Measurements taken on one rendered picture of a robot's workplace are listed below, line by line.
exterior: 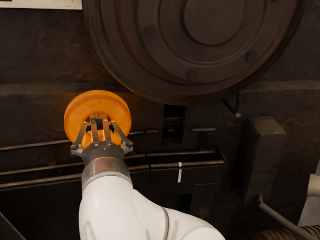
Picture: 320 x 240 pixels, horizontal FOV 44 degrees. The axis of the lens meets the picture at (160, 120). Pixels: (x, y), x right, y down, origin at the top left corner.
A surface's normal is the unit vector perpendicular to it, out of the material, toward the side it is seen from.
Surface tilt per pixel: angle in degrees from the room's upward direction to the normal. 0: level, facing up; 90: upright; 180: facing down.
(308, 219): 0
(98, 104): 93
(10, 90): 0
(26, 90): 0
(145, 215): 40
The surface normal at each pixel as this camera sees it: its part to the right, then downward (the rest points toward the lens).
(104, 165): 0.00, -0.84
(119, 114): 0.19, 0.54
